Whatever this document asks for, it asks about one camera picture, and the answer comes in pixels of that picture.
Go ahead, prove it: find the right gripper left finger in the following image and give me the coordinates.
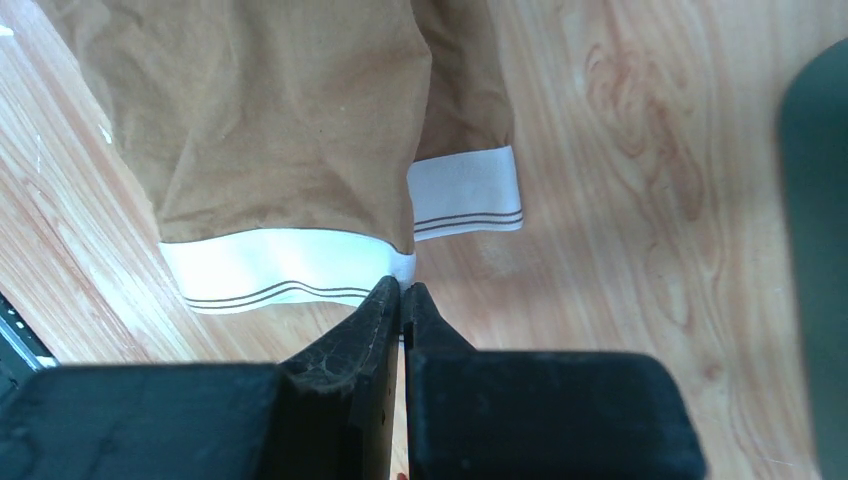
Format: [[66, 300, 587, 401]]
[[1, 277, 400, 479]]

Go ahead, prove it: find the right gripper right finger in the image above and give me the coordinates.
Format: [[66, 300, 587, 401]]
[[401, 283, 707, 479]]

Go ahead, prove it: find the brown underwear white waistband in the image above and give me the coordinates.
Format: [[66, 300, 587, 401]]
[[41, 1, 524, 314]]

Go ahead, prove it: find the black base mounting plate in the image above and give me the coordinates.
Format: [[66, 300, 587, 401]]
[[0, 296, 59, 402]]

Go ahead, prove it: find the green compartment tray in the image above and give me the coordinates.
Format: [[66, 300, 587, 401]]
[[778, 40, 847, 479]]

